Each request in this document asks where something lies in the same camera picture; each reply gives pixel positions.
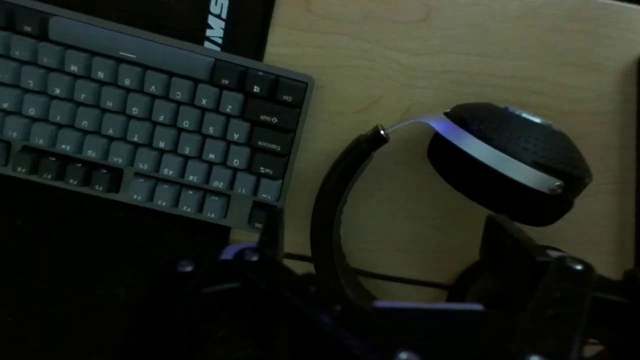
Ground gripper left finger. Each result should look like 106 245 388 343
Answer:
152 203 295 360

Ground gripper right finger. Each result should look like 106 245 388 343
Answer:
458 212 600 360

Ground black silver headphones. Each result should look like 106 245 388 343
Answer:
307 100 596 311

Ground grey mechanical keyboard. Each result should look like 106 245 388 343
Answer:
0 0 316 235

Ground black desk mat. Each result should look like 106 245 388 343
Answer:
0 0 277 360

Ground thin black cable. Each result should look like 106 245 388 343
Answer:
284 250 467 293

